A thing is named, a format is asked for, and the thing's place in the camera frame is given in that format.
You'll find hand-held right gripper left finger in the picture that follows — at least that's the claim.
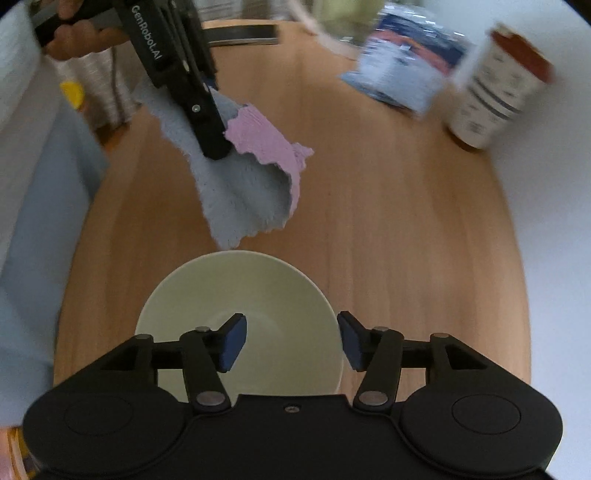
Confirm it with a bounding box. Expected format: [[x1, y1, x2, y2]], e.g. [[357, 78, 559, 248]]
[[99, 314, 247, 413]]

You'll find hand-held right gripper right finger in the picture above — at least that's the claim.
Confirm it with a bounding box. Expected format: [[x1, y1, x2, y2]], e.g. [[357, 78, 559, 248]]
[[338, 311, 490, 411]]

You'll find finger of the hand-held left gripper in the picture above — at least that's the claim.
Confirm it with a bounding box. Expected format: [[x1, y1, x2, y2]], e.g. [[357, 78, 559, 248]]
[[159, 60, 232, 161], [166, 0, 219, 90]]

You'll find pale green bowl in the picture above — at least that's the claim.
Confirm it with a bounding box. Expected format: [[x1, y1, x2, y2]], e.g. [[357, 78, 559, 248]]
[[134, 250, 345, 398]]

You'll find blue and pink cloth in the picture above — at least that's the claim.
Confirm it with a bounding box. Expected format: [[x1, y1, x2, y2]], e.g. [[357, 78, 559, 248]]
[[134, 78, 315, 252]]

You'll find person's left hand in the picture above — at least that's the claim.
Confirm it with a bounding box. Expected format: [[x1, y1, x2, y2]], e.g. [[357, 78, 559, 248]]
[[45, 0, 136, 62]]

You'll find black flat device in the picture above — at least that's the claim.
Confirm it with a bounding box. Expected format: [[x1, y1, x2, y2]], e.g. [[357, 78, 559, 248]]
[[205, 23, 281, 48]]

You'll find white ribbed fabric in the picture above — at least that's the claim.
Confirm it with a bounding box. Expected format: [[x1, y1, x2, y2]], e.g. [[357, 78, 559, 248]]
[[58, 44, 141, 137]]

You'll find pale green container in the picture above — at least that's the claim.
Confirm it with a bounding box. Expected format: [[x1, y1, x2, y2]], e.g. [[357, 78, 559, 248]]
[[286, 0, 389, 62]]

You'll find light blue fabric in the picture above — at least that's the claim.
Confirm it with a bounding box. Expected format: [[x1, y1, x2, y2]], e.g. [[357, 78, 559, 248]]
[[0, 4, 109, 416]]

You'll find blue and white packet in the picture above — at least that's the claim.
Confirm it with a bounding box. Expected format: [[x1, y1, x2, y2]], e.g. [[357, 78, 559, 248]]
[[339, 1, 477, 117]]

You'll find white paper cup orange lid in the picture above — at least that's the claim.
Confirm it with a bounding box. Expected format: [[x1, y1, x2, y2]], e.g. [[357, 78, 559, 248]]
[[443, 21, 556, 151]]

